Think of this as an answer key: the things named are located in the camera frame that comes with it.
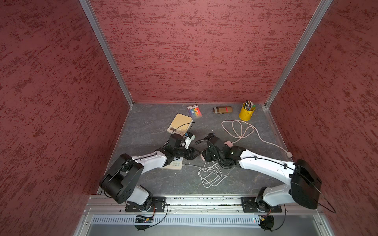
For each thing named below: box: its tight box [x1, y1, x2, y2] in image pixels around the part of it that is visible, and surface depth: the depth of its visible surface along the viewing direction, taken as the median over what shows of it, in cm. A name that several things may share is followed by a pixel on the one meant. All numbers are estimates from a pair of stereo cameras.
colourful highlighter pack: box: [187, 104, 203, 118], surface depth 116 cm
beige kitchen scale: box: [166, 113, 193, 136], surface depth 106 cm
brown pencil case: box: [212, 105, 234, 115], surface depth 116 cm
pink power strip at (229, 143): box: [223, 140, 233, 148], surface depth 98 cm
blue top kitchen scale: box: [161, 156, 184, 171], surface depth 88 cm
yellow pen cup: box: [238, 100, 256, 122], surface depth 106 cm
